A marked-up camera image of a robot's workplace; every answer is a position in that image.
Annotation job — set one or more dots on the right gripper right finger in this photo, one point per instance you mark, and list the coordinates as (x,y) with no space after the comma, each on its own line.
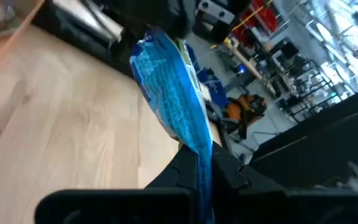
(259,208)

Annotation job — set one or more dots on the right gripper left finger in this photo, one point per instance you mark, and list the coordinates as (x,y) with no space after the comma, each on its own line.
(135,208)

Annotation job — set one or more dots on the plain blue granola bar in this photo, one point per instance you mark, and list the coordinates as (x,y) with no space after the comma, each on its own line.
(172,93)

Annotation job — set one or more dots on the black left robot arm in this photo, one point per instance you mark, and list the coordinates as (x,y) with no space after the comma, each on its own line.
(169,15)

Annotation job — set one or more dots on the black partition screen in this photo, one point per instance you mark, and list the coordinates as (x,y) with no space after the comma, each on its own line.
(322,149)

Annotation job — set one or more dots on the red tool cart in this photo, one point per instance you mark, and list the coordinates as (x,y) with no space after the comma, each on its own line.
(259,18)

